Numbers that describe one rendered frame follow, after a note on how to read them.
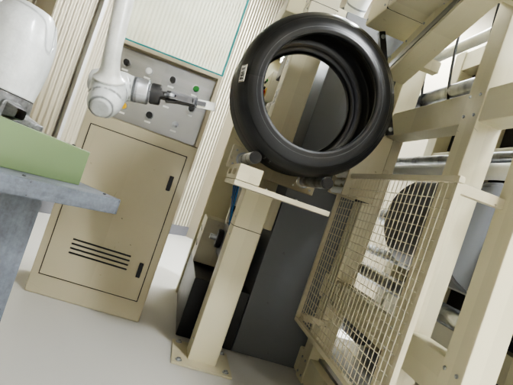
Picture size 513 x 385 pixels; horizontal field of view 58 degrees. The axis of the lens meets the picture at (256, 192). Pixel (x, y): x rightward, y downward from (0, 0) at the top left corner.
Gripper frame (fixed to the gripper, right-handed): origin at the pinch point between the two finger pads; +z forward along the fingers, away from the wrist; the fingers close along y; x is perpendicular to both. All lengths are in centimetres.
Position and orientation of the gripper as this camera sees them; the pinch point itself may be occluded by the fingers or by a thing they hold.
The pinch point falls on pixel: (205, 105)
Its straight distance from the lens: 174.3
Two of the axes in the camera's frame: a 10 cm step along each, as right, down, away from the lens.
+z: 9.7, 1.9, 1.6
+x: -1.9, 9.8, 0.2
